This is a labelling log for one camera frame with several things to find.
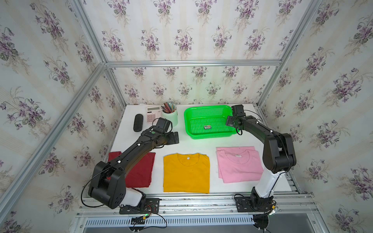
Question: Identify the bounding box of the green plastic basket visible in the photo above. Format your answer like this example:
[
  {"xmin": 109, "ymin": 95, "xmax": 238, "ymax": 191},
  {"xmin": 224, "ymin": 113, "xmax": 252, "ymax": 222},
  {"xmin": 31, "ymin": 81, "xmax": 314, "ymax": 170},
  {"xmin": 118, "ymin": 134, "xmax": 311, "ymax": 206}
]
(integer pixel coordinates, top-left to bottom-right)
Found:
[{"xmin": 184, "ymin": 105, "xmax": 236, "ymax": 139}]

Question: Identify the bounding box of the yellow t-shirt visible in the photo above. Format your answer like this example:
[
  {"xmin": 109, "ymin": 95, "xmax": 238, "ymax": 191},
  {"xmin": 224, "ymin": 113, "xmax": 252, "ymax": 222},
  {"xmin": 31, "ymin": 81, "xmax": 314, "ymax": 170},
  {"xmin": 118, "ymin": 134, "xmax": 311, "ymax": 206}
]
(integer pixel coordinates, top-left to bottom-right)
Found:
[{"xmin": 163, "ymin": 153, "xmax": 210, "ymax": 194}]

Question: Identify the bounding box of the dark red t-shirt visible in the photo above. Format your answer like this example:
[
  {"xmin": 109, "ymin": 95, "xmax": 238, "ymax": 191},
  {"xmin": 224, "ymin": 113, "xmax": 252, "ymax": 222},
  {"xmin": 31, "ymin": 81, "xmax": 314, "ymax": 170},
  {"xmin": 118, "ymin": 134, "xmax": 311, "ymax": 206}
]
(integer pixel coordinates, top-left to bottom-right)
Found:
[{"xmin": 125, "ymin": 152, "xmax": 156, "ymax": 188}]

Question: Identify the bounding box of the pink t-shirt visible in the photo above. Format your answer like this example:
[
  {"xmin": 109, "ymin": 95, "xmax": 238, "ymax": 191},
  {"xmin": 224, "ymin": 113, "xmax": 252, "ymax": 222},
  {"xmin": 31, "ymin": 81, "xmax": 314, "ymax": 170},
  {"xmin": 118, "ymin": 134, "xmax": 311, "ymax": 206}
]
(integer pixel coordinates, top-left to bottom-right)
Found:
[{"xmin": 216, "ymin": 146, "xmax": 264, "ymax": 183}]

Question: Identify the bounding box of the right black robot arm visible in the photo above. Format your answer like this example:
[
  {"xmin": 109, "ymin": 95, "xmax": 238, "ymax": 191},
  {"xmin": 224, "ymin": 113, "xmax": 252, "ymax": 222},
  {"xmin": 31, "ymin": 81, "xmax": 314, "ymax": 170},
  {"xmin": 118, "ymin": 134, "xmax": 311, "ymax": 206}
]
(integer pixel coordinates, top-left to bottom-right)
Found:
[{"xmin": 226, "ymin": 104, "xmax": 296, "ymax": 202}]

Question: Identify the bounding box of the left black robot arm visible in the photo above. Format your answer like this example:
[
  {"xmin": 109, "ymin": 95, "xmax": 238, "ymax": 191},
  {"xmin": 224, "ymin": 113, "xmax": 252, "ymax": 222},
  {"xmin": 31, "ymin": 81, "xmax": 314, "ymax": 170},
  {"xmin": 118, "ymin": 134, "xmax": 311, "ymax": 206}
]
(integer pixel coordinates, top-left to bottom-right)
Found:
[{"xmin": 87, "ymin": 117, "xmax": 179, "ymax": 209}]

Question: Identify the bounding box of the pale green pen cup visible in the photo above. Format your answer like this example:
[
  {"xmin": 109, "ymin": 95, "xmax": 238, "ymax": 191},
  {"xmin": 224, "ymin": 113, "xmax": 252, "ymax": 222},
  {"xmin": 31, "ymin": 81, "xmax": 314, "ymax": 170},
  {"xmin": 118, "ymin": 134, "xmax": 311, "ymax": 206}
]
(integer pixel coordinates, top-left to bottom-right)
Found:
[{"xmin": 162, "ymin": 110, "xmax": 178, "ymax": 127}]

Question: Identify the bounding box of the coloured pens bundle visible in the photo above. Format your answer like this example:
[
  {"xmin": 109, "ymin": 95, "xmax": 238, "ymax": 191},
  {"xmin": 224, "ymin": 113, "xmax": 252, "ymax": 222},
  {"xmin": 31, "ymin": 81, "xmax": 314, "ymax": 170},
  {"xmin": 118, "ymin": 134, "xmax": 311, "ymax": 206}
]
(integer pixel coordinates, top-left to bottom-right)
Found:
[{"xmin": 161, "ymin": 102, "xmax": 177, "ymax": 114}]

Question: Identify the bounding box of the pink calculator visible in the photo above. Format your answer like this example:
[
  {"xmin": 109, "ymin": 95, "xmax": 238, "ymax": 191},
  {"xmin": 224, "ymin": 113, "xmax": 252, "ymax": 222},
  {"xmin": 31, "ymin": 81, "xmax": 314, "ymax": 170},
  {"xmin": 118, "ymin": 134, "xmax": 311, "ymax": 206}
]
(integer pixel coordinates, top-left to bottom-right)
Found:
[{"xmin": 146, "ymin": 105, "xmax": 162, "ymax": 123}]

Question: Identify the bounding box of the black glasses case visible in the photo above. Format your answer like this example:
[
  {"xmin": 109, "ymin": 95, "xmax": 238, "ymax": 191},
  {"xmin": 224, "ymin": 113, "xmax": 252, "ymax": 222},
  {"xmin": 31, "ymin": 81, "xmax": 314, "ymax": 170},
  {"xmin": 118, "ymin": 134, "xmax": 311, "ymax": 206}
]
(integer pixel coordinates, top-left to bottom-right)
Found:
[{"xmin": 133, "ymin": 114, "xmax": 144, "ymax": 132}]

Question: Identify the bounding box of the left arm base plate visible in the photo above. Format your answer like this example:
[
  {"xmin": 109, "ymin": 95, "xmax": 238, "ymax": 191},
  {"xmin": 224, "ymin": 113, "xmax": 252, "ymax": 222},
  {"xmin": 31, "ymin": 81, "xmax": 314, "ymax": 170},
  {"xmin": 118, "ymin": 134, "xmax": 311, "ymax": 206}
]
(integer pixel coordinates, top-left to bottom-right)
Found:
[{"xmin": 119, "ymin": 198, "xmax": 161, "ymax": 215}]

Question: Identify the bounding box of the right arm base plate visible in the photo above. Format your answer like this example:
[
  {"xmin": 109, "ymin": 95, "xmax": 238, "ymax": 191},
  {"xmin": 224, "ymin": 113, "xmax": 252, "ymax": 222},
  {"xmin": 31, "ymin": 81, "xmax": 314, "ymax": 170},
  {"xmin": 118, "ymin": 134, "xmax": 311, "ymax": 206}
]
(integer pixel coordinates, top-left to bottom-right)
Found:
[{"xmin": 233, "ymin": 194, "xmax": 276, "ymax": 213}]

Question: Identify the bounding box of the aluminium mounting rail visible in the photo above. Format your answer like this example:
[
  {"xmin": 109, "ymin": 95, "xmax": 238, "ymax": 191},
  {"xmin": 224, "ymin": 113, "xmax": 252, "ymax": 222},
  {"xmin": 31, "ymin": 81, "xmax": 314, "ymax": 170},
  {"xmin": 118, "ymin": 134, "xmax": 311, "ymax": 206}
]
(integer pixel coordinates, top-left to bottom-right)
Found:
[{"xmin": 75, "ymin": 192, "xmax": 320, "ymax": 217}]

